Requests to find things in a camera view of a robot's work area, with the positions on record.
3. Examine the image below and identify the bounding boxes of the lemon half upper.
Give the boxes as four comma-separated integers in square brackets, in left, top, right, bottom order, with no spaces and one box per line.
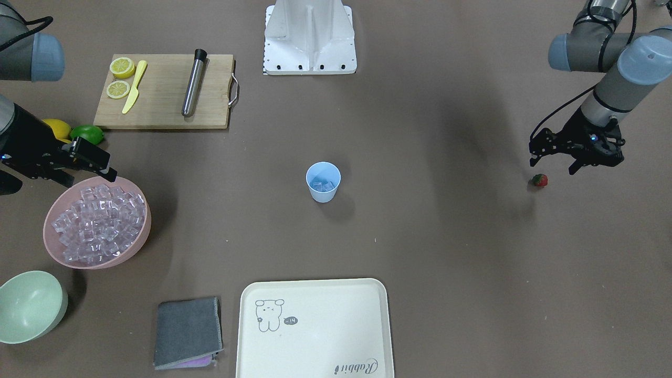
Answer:
[109,57,136,79]

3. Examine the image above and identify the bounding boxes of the cream rabbit tray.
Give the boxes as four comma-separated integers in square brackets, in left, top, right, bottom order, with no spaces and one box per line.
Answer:
[235,278,395,377]

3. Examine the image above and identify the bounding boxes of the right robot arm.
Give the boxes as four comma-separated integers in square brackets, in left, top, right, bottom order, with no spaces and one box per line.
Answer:
[1,1,117,187]

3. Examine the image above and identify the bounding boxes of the lemon slice lower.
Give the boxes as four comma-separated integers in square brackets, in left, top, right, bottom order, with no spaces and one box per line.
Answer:
[106,80,131,100]

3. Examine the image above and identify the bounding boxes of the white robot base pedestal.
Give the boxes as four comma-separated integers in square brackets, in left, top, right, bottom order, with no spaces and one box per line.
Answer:
[262,1,358,75]

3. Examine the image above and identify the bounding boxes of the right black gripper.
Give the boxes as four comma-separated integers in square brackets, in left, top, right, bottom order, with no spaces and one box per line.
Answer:
[2,103,118,187]

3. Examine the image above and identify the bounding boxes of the yellow lemon upper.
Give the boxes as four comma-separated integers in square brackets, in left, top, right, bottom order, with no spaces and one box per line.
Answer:
[41,118,72,141]

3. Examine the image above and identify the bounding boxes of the red strawberry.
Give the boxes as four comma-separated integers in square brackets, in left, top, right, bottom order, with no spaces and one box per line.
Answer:
[531,174,548,187]

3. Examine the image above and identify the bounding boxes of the pink bowl of ice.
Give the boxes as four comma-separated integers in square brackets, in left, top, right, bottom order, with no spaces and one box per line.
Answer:
[43,177,152,269]

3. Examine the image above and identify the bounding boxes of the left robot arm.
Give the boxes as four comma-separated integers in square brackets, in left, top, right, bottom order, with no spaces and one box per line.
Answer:
[528,1,671,175]

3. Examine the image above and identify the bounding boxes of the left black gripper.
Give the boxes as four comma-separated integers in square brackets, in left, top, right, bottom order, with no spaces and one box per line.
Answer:
[528,109,625,175]

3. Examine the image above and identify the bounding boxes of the steel muddler black cap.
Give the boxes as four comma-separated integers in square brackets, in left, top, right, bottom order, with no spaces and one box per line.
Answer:
[182,48,208,118]

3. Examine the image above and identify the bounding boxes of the light blue plastic cup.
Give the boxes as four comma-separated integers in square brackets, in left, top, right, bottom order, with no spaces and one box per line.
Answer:
[306,161,342,203]

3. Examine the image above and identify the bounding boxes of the yellow plastic knife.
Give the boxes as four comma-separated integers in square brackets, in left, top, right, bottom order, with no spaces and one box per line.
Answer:
[122,60,148,114]

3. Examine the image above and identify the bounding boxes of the mint green bowl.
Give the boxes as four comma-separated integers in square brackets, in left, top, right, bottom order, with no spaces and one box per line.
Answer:
[1,270,69,344]

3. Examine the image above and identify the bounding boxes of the green lime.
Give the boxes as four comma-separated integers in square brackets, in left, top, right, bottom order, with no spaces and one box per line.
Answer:
[70,124,104,144]

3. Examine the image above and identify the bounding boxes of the grey folded cloth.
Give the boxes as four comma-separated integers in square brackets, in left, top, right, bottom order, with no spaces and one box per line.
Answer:
[153,296,224,371]

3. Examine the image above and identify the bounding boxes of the wooden cutting board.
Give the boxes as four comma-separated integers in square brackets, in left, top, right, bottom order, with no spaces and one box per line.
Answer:
[93,53,238,131]

